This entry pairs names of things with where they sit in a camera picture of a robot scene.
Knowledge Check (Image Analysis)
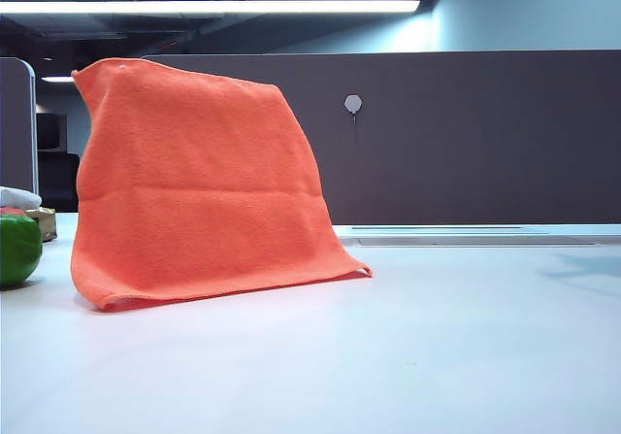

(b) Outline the black office chair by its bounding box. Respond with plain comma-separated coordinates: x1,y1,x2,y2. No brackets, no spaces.
37,150,82,213

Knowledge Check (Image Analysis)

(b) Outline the gold foil box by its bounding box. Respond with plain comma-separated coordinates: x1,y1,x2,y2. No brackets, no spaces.
23,207,58,244

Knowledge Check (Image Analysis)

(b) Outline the dark background cabinet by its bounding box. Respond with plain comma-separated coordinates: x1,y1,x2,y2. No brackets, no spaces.
36,112,69,152

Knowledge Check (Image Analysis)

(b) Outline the long ceiling light strip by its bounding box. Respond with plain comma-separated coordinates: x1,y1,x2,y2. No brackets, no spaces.
0,0,421,17

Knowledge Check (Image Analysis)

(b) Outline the dark brown desk partition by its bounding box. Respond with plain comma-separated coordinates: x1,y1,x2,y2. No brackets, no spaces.
140,49,621,226

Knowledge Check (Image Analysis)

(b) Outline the orange microfibre cloth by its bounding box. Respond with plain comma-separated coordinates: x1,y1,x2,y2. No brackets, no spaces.
70,57,374,313

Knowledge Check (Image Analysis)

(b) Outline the green bell pepper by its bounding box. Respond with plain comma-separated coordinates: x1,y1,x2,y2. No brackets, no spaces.
0,213,44,290

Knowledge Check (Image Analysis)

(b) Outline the grey hexagonal partition hook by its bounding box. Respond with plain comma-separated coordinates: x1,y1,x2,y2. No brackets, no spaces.
343,94,363,144

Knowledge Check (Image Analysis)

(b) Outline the white folded cloth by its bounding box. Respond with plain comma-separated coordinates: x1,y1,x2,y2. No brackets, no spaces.
0,185,42,211

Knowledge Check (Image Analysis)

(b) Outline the grey rounded partition panel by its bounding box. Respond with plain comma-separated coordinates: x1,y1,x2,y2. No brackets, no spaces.
0,57,39,195

